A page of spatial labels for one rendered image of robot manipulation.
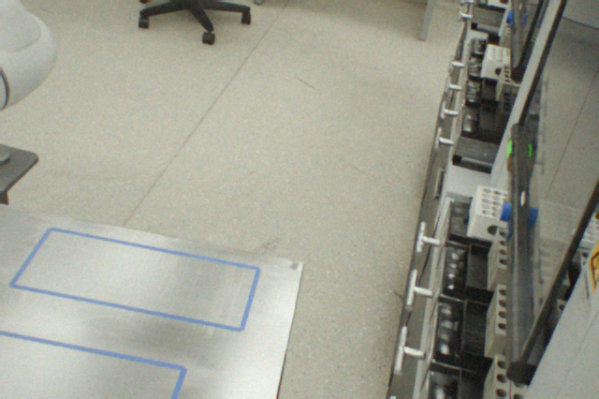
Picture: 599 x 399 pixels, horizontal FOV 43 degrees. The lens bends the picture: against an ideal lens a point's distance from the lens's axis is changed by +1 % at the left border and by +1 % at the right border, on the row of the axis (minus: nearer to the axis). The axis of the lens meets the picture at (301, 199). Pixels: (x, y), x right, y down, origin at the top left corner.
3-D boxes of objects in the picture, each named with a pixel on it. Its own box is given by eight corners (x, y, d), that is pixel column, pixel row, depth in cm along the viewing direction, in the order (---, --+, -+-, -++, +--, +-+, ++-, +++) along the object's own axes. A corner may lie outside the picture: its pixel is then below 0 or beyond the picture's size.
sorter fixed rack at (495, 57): (594, 90, 201) (603, 68, 197) (597, 107, 193) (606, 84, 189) (481, 66, 204) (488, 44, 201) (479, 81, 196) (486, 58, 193)
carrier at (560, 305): (561, 384, 110) (575, 355, 107) (547, 380, 111) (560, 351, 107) (557, 330, 120) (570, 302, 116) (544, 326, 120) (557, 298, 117)
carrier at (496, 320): (498, 367, 111) (509, 337, 108) (484, 362, 112) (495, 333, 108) (500, 315, 121) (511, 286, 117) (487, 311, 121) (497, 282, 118)
